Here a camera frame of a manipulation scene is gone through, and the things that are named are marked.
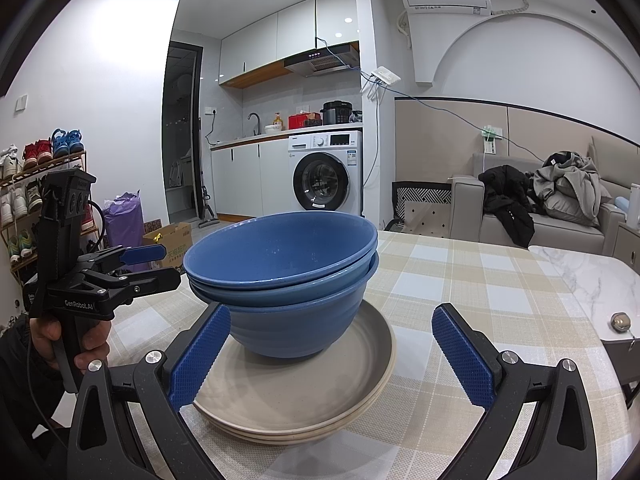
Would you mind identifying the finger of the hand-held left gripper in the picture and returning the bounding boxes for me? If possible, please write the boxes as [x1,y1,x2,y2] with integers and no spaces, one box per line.
[75,244,168,273]
[82,267,182,306]

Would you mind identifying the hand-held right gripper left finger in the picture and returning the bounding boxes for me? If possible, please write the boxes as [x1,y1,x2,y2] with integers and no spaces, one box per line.
[66,303,232,480]

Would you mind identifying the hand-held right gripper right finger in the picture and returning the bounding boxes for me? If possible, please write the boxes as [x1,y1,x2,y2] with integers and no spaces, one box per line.
[431,303,598,480]

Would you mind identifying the light blue bowl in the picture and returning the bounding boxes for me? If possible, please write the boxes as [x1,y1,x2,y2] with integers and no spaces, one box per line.
[189,252,380,307]

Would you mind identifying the dark blue bowl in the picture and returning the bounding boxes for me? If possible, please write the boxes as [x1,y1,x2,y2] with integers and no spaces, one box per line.
[183,211,378,291]
[220,280,371,359]

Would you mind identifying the person's left hand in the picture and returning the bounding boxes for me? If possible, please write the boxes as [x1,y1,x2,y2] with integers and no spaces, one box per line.
[30,312,112,374]

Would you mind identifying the cardboard box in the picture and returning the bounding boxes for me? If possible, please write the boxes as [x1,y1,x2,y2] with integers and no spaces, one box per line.
[142,222,193,271]

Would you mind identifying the purple bag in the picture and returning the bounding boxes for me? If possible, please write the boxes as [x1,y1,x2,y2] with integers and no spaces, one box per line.
[102,191,146,251]

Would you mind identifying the stick vacuum cleaner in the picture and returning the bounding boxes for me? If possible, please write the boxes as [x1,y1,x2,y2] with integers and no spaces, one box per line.
[197,120,218,230]

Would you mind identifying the checked tablecloth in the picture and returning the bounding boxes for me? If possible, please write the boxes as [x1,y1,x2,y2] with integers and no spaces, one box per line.
[50,230,621,480]

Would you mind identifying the white lower cabinets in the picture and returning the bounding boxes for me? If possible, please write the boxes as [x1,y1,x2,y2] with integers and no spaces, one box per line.
[210,137,291,222]

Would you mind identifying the white cabinets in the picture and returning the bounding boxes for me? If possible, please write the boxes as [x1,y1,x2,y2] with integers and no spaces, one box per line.
[210,137,291,222]
[219,0,358,88]

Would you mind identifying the dark glass door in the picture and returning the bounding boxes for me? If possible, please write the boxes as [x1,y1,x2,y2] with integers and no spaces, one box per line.
[161,42,205,226]

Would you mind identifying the white marble table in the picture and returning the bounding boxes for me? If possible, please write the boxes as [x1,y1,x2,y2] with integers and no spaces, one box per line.
[528,245,640,411]

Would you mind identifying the grey sofa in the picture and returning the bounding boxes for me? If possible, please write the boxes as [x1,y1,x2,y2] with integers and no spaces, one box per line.
[450,135,640,261]

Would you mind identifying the black jacket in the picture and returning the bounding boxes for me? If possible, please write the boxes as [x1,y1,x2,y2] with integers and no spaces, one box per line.
[478,165,536,248]

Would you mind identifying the grey jacket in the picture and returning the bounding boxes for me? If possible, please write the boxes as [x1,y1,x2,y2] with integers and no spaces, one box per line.
[532,150,613,227]

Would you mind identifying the grey side cabinet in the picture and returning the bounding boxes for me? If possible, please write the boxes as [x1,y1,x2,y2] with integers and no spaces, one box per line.
[614,222,640,271]

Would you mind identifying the white washing machine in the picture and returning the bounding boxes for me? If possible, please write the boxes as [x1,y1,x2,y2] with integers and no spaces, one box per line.
[287,131,363,217]

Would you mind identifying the black pressure cooker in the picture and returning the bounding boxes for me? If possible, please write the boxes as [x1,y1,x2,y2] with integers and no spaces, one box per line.
[320,101,354,126]

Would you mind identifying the white upper cabinets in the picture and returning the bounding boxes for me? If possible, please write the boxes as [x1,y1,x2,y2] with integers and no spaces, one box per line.
[219,0,358,88]

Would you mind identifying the black range hood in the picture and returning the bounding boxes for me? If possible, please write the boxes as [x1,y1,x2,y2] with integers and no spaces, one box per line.
[284,44,360,77]

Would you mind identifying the white router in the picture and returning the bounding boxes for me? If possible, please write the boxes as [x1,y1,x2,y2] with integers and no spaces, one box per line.
[361,66,402,103]

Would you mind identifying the wall socket with charger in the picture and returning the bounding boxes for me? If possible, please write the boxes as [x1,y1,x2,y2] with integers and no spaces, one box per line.
[479,125,503,155]

